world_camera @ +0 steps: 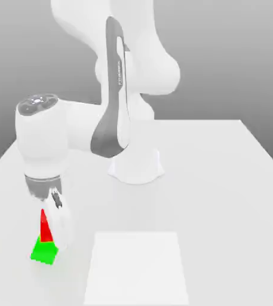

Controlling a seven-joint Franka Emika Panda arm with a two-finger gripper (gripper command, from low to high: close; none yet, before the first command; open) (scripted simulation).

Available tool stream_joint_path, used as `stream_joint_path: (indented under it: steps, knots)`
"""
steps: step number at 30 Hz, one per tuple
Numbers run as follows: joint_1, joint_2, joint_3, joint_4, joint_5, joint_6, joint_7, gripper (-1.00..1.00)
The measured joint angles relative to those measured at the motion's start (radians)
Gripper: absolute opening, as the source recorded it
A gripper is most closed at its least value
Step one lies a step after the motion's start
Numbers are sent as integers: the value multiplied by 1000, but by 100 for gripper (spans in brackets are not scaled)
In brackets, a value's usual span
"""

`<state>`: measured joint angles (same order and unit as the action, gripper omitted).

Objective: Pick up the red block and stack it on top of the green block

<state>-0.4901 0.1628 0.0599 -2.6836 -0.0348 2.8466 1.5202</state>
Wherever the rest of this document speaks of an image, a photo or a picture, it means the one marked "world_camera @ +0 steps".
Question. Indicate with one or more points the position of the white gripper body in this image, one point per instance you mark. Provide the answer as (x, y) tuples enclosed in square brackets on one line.
[(62, 222)]

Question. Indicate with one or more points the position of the small red cube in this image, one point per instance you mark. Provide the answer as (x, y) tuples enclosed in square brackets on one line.
[(45, 229)]

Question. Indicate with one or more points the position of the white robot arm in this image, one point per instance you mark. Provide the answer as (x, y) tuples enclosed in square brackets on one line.
[(43, 133)]

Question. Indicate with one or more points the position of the small green cube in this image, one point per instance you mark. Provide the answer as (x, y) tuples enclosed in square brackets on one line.
[(44, 253)]

